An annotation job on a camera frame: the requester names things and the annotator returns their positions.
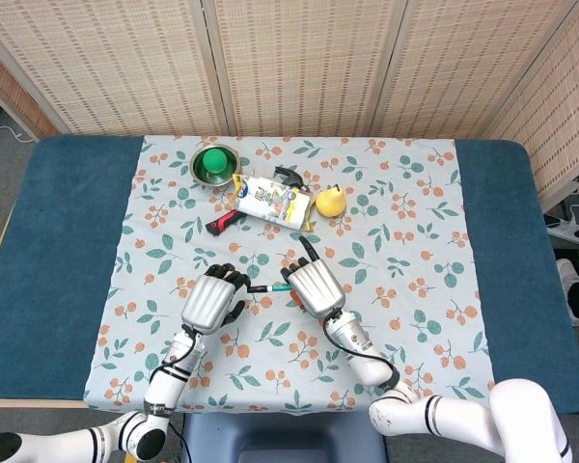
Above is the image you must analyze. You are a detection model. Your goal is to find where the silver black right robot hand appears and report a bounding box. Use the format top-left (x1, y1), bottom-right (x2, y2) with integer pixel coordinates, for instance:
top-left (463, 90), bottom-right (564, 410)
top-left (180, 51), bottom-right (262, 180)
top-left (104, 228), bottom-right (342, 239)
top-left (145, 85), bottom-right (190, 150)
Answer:
top-left (280, 235), bottom-right (347, 320)

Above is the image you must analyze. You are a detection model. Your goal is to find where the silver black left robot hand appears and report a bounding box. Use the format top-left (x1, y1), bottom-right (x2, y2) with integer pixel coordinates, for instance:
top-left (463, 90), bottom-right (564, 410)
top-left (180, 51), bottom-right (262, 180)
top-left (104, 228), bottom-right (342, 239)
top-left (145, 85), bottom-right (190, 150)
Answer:
top-left (179, 262), bottom-right (252, 335)

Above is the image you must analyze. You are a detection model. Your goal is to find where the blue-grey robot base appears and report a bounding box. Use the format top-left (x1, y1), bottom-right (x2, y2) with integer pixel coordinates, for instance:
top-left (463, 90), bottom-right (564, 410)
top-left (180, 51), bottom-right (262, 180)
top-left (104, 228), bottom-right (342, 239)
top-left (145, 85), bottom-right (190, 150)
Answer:
top-left (180, 411), bottom-right (388, 463)

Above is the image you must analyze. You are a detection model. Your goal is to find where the floral orange-fruit tablecloth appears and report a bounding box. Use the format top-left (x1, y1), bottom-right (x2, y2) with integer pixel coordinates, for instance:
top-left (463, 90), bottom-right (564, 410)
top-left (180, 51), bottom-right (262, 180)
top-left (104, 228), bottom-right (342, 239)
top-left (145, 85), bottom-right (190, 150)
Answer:
top-left (83, 134), bottom-right (497, 414)

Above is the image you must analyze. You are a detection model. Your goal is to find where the yellow pear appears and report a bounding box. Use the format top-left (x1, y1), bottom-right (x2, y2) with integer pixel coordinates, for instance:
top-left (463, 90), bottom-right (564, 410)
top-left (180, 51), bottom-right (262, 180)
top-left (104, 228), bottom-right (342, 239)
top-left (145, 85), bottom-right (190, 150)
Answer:
top-left (315, 182), bottom-right (349, 219)

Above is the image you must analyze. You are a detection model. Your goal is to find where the white yellow snack bag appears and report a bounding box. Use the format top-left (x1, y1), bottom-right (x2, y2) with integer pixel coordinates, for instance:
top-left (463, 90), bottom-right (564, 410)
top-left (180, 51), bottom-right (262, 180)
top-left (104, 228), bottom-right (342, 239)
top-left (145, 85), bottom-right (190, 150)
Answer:
top-left (231, 173), bottom-right (317, 233)

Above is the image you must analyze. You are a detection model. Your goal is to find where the stainless steel bowl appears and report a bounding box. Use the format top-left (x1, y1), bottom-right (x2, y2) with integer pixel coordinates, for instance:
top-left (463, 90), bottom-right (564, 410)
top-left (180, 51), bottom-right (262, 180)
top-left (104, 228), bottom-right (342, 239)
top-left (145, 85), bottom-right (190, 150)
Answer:
top-left (190, 146), bottom-right (241, 189)

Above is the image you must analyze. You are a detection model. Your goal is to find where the green ball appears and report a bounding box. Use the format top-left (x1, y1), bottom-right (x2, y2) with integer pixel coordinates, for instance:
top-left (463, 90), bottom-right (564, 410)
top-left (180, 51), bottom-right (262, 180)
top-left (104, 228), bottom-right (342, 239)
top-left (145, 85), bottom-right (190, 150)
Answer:
top-left (202, 149), bottom-right (229, 175)

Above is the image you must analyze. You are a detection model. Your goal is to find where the teal table cover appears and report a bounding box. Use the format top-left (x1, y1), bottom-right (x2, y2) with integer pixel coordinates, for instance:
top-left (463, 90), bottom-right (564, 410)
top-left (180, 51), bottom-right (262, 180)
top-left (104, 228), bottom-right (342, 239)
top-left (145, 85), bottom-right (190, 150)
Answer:
top-left (0, 135), bottom-right (579, 416)

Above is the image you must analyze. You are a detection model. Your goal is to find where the woven bamboo folding screen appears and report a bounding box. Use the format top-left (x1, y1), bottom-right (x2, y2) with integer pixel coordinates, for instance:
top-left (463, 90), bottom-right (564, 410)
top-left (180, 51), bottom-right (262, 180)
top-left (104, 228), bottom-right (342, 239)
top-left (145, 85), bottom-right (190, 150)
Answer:
top-left (0, 0), bottom-right (579, 213)

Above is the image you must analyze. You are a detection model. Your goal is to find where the white power strip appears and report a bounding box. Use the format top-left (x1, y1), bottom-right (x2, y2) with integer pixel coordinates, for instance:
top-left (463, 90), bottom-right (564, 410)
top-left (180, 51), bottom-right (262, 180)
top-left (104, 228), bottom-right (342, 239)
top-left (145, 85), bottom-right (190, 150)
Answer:
top-left (543, 214), bottom-right (579, 248)

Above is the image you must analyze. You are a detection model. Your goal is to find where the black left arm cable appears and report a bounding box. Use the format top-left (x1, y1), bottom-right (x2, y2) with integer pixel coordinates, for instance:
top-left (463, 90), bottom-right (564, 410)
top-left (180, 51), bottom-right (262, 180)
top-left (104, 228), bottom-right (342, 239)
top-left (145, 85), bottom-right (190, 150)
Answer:
top-left (152, 324), bottom-right (200, 383)

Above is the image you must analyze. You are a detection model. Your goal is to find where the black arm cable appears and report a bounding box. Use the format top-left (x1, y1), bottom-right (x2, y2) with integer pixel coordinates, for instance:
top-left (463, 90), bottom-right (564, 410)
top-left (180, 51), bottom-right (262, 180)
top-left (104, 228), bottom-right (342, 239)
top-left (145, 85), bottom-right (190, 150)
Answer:
top-left (152, 324), bottom-right (200, 383)
top-left (323, 321), bottom-right (401, 390)

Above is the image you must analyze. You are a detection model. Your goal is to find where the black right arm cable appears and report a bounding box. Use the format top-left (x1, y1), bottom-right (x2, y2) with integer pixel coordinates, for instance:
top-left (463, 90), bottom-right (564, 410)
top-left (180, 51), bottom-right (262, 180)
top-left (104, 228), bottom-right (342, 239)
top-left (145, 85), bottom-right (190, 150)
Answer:
top-left (323, 321), bottom-right (401, 390)

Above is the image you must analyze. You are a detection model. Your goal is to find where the red black handled hammer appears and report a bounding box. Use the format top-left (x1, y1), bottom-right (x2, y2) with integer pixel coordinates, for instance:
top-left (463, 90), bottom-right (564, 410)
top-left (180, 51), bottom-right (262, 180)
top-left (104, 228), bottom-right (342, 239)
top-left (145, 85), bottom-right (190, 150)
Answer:
top-left (206, 165), bottom-right (315, 238)

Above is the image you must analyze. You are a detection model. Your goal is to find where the white floor cable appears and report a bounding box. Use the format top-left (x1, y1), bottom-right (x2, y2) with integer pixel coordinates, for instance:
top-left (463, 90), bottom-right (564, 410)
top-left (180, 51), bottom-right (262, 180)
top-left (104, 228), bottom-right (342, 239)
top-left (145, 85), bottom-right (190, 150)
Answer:
top-left (0, 124), bottom-right (36, 144)

